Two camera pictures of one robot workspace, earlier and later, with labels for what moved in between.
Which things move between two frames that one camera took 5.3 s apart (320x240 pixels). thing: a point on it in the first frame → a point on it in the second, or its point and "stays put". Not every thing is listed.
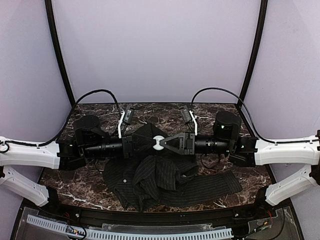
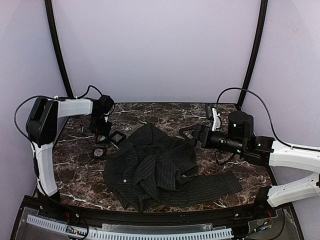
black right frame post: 258,38 stays put
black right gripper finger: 180,135 → 194,127
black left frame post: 61,61 stays put
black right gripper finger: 179,151 → 194,142
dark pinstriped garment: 145,180 stays put
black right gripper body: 189,143 → 200,135
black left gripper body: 127,145 → 100,127
